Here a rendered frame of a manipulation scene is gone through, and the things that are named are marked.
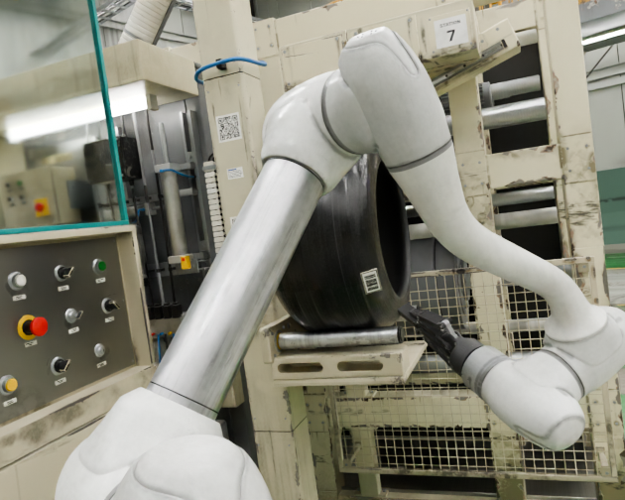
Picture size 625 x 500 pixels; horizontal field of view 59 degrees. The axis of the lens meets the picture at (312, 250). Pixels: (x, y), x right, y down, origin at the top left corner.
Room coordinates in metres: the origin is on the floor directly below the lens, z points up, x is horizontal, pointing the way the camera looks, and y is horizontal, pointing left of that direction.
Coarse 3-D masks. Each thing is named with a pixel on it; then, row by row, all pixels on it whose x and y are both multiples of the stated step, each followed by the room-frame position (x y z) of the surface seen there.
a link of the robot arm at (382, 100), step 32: (384, 32) 0.74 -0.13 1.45; (352, 64) 0.75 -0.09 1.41; (384, 64) 0.73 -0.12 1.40; (416, 64) 0.75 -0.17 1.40; (352, 96) 0.77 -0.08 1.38; (384, 96) 0.74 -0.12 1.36; (416, 96) 0.74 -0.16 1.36; (352, 128) 0.79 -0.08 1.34; (384, 128) 0.76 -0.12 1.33; (416, 128) 0.75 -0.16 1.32; (384, 160) 0.80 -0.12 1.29; (416, 160) 0.76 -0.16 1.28
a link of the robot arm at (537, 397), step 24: (504, 360) 0.97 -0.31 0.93; (528, 360) 0.94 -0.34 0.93; (552, 360) 0.92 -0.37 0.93; (504, 384) 0.92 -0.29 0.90; (528, 384) 0.90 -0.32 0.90; (552, 384) 0.89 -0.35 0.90; (576, 384) 0.90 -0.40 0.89; (504, 408) 0.91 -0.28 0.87; (528, 408) 0.87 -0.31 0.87; (552, 408) 0.85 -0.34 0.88; (576, 408) 0.86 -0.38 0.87; (528, 432) 0.87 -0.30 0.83; (552, 432) 0.84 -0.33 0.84; (576, 432) 0.86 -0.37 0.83
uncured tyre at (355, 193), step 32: (352, 192) 1.31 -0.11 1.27; (384, 192) 1.78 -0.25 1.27; (320, 224) 1.31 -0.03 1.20; (352, 224) 1.30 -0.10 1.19; (384, 224) 1.81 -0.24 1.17; (320, 256) 1.32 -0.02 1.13; (352, 256) 1.30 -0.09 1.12; (384, 256) 1.79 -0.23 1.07; (288, 288) 1.37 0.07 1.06; (320, 288) 1.35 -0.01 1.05; (352, 288) 1.32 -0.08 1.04; (384, 288) 1.37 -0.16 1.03; (320, 320) 1.42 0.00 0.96; (352, 320) 1.40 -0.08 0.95; (384, 320) 1.43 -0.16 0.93
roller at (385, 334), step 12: (288, 336) 1.49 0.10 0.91; (300, 336) 1.48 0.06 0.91; (312, 336) 1.46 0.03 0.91; (324, 336) 1.45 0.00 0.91; (336, 336) 1.44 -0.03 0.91; (348, 336) 1.42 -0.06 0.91; (360, 336) 1.41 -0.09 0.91; (372, 336) 1.40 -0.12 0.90; (384, 336) 1.39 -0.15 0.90; (396, 336) 1.38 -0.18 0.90; (288, 348) 1.50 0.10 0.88
